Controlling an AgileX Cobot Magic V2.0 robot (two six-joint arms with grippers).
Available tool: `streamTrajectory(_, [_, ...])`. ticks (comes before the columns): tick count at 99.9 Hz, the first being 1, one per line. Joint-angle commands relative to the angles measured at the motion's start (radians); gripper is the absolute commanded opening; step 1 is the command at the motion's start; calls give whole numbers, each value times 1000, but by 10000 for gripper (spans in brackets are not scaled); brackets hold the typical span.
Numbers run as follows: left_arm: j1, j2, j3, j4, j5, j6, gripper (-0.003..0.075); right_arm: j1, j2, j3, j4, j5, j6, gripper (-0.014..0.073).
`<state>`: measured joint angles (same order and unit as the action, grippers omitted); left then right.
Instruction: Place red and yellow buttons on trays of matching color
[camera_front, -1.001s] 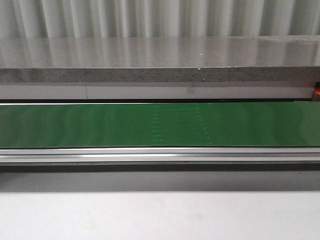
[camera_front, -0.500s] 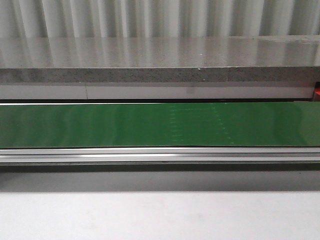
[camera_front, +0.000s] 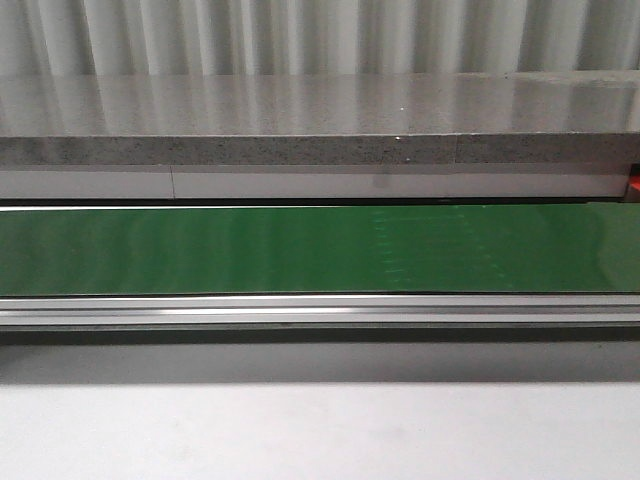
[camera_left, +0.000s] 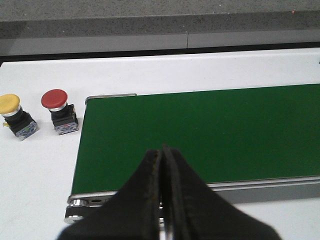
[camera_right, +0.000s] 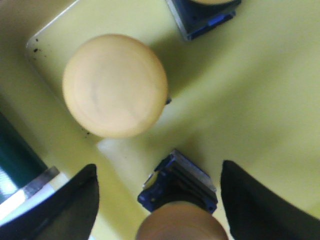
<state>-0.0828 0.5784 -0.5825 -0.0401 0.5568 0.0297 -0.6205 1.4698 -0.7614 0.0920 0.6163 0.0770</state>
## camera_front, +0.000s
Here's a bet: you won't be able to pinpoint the green conveyor belt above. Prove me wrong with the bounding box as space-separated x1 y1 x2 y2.
1 203 639 297

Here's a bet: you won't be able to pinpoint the grey speckled stone counter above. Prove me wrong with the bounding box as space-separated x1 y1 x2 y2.
1 71 639 203

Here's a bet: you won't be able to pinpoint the red plastic tray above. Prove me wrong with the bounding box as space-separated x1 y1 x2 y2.
625 164 640 203

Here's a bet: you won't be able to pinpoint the white pleated curtain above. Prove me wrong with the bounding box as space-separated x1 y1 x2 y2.
1 1 639 76

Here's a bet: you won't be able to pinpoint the aluminium conveyor frame rail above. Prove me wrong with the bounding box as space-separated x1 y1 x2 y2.
1 294 639 345

